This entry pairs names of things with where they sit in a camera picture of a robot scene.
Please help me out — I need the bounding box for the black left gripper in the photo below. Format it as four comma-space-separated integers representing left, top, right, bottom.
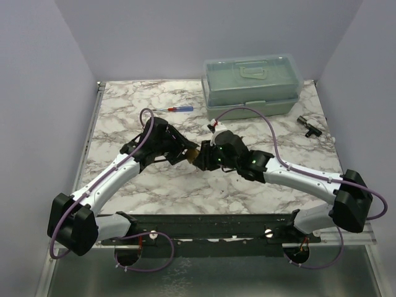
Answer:
154, 126, 196, 165

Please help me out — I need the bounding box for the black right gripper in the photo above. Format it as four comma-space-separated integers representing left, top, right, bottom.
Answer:
193, 139, 239, 171

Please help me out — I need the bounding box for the brass padlock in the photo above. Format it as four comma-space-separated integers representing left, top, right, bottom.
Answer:
184, 148, 200, 164

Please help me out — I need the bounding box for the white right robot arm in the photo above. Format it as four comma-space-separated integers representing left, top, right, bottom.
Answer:
192, 130, 372, 243

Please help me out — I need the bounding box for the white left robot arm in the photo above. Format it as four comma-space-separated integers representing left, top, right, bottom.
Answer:
47, 117, 198, 256

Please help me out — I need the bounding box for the red blue screwdriver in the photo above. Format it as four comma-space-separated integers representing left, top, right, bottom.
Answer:
153, 106, 194, 112

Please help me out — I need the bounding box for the green plastic toolbox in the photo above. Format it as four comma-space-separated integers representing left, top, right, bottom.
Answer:
201, 54, 304, 120

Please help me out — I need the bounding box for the black T-shaped tool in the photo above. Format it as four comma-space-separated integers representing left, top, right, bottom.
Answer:
297, 116, 322, 138

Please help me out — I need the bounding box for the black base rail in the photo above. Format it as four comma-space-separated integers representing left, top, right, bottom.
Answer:
101, 213, 320, 257

